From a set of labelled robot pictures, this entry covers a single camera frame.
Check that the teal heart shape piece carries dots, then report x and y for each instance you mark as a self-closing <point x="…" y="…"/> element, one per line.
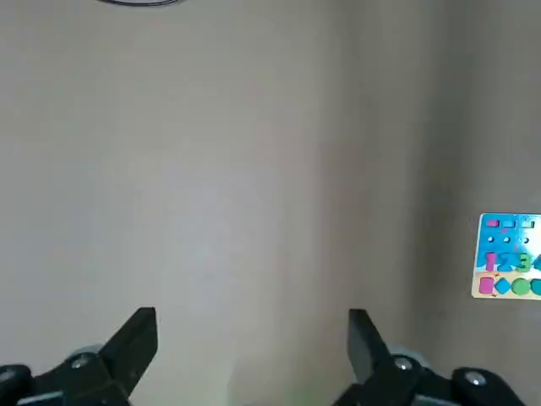
<point x="536" y="287"/>

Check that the green number three piece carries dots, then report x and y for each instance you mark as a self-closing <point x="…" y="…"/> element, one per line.
<point x="525" y="262"/>

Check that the blue number two piece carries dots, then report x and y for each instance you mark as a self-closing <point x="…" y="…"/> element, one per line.
<point x="506" y="262"/>

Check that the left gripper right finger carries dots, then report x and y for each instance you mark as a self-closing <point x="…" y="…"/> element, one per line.
<point x="401" y="376"/>

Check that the blue toy puzzle board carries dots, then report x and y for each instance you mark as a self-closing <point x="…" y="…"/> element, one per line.
<point x="507" y="237"/>

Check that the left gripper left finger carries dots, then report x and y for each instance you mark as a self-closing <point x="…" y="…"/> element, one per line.
<point x="97" y="372"/>

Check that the green circle shape piece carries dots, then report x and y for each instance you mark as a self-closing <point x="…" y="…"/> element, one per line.
<point x="521" y="287"/>

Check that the blue diamond shape piece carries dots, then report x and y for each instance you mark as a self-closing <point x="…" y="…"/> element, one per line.
<point x="503" y="286"/>

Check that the teal number four piece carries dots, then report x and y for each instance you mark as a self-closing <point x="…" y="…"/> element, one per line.
<point x="538" y="263"/>

